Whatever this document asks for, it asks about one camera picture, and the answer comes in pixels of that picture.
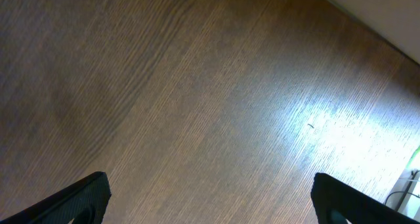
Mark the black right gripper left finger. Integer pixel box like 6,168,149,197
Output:
1,171,111,224

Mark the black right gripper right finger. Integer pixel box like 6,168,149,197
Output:
310,173,418,224

